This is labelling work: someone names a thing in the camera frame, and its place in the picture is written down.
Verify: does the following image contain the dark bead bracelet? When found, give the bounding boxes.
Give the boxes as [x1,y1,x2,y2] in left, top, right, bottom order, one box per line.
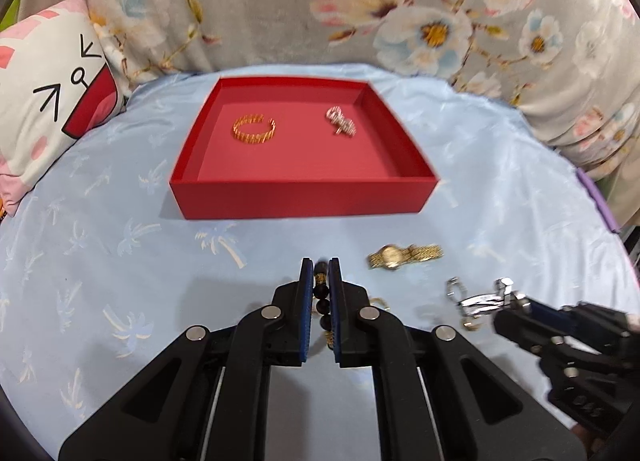
[312,257,334,333]

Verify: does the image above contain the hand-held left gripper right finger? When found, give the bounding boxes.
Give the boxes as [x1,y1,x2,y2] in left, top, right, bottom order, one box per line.
[327,257,586,461]

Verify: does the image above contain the gold wristwatch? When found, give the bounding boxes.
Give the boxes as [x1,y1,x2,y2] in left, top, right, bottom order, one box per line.
[367,242,445,272]

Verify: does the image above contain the red shallow tray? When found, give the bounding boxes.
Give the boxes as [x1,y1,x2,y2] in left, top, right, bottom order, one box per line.
[169,76,441,221]

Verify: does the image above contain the cat face pillow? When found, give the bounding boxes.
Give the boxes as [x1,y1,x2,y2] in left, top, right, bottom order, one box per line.
[0,0,132,217]

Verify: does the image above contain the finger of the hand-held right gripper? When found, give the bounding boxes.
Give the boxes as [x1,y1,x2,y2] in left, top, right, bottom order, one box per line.
[493,311,626,359]
[507,292,640,338]

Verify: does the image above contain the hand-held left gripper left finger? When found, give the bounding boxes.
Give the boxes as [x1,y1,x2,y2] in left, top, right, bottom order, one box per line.
[59,257,315,461]

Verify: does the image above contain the pink pearl bracelet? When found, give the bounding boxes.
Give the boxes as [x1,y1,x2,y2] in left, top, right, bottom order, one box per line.
[325,105,358,138]

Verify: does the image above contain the silver link bracelet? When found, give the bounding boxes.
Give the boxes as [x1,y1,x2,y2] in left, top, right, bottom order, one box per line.
[457,277,525,317]

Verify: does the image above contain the light blue palm-print sheet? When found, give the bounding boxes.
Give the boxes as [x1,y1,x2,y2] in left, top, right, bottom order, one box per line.
[0,61,636,461]

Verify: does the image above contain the gold ribbed bangle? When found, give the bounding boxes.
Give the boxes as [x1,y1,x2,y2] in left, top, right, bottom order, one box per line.
[231,114,278,144]

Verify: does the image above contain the grey floral blanket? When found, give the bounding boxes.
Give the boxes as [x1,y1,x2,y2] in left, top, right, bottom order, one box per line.
[20,0,640,182]

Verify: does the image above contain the colourful striped cloth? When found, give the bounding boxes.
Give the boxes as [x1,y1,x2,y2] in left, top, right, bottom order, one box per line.
[0,0,27,34]

